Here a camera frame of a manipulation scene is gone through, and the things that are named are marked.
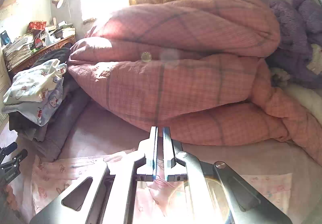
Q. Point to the pink cartoon print pants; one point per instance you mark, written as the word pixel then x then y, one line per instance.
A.
pixel 105 189

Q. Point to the stack of papers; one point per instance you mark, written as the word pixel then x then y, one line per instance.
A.
pixel 17 52

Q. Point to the red box on desk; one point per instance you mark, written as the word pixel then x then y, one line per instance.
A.
pixel 36 25

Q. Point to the cream drawer cabinet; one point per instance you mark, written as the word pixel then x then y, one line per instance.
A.
pixel 5 84

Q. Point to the grey folded clothes pile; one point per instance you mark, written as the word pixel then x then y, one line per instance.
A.
pixel 50 138

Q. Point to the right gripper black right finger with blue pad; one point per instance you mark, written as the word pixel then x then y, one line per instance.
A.
pixel 173 171

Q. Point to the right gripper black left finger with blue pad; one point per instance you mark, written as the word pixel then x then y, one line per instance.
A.
pixel 148 171

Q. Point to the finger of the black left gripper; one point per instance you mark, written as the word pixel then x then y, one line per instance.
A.
pixel 9 149
pixel 20 156

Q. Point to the wooden desk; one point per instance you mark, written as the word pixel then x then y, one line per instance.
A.
pixel 27 63

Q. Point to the purple fleece blanket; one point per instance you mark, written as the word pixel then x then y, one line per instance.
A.
pixel 299 52

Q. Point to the blue cartoon print garment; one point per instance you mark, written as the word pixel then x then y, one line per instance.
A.
pixel 38 112

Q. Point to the pink plaid quilt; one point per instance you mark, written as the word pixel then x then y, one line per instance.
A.
pixel 197 67

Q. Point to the blue object on desk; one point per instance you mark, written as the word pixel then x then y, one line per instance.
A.
pixel 5 40

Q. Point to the white fluffy blanket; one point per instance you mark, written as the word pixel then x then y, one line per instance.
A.
pixel 308 98

